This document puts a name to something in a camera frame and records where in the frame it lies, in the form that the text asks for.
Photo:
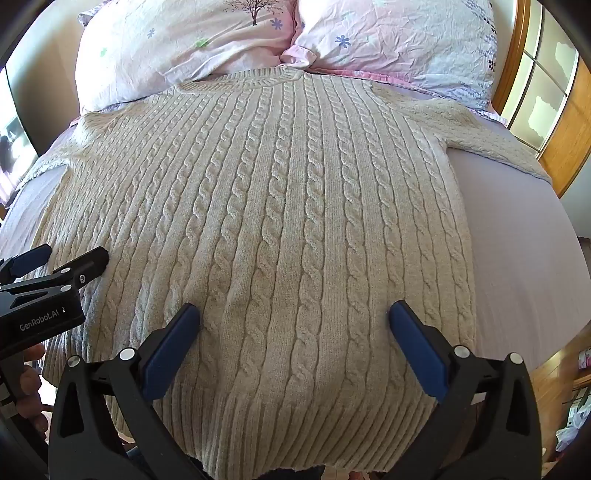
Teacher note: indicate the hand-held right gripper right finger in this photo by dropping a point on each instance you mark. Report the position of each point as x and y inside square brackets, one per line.
[418, 344]

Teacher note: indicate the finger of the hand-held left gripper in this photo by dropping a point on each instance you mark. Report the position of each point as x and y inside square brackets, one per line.
[81, 272]
[25, 261]

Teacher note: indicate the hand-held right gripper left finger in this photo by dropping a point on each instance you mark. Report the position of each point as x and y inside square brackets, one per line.
[168, 341]

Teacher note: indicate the person's left hand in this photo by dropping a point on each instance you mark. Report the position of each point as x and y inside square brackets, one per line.
[30, 383]

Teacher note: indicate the window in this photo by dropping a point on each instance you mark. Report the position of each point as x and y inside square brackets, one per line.
[14, 134]

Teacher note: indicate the white plastic bag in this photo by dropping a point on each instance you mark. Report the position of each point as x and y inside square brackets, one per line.
[570, 429]

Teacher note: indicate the pink floral pillow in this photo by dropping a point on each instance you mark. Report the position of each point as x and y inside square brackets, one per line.
[180, 46]
[397, 41]

